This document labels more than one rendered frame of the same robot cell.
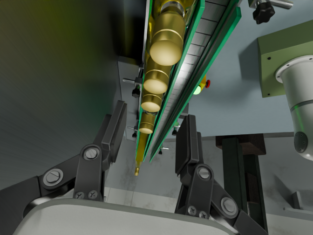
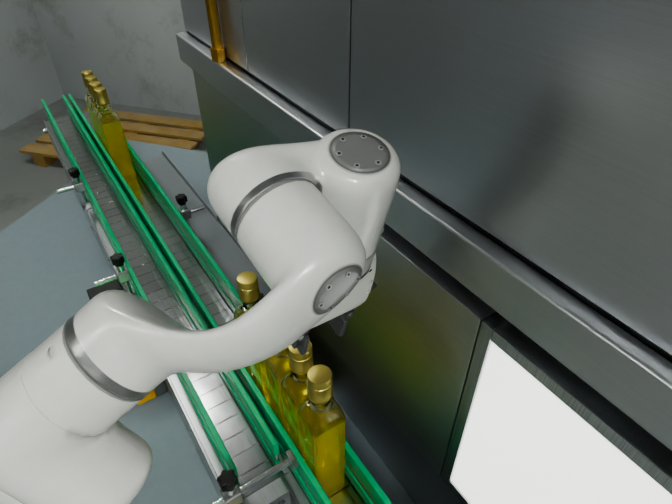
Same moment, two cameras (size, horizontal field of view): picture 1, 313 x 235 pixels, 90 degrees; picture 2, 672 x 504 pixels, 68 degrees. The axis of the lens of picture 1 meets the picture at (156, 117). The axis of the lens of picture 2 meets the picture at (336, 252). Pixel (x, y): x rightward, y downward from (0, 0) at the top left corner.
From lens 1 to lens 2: 0.54 m
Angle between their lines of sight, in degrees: 34
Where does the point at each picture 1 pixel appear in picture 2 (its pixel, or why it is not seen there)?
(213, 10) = (244, 463)
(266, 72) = not seen: hidden behind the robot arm
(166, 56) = (317, 373)
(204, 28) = (234, 442)
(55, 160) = not seen: hidden behind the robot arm
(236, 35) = (153, 487)
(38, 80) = (380, 304)
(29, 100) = (380, 291)
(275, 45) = not seen: outside the picture
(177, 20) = (323, 398)
